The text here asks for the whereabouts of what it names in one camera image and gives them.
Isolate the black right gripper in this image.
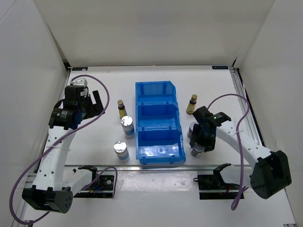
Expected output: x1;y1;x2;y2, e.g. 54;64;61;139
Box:
189;124;216;153

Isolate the sauce jar white lid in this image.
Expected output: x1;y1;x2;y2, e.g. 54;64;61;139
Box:
187;122;195;139
190;146;205;157

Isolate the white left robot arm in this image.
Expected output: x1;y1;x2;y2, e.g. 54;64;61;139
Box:
22;84;104;213

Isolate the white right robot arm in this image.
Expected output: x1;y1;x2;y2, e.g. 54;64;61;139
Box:
190;106;292;199

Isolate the yellow label bottle left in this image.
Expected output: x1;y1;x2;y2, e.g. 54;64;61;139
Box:
117;99;127;119

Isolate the yellow label bottle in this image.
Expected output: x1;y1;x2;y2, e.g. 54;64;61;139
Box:
186;94;197;114
117;99;127;119

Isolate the yellow label bottle right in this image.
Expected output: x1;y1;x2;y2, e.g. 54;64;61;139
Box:
186;94;197;114

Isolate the white bead jar far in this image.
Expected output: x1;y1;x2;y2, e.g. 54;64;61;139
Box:
121;115;135;139

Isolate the white bead jar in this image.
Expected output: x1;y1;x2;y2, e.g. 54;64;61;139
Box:
121;115;135;139
114;140;129;162

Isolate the blue three-compartment plastic bin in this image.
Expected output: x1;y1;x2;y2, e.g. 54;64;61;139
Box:
135;81;186;165

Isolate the white bead jar near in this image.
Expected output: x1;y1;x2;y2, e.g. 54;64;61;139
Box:
114;140;129;162

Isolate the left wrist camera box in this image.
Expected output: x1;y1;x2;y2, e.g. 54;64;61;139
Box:
69;78;88;88

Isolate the left side aluminium rail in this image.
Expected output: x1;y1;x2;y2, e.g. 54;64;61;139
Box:
34;69;71;174

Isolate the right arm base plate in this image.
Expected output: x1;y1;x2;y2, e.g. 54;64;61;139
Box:
193;175;239;200

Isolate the aluminium table edge rail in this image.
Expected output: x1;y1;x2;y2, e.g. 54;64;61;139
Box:
65;165;252;171

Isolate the right side aluminium rail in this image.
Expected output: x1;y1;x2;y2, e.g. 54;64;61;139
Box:
231;67;272;171

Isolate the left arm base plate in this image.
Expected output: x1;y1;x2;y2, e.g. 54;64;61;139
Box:
73;166;118;199

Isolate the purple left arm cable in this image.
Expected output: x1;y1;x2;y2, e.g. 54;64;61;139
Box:
9;74;110;225

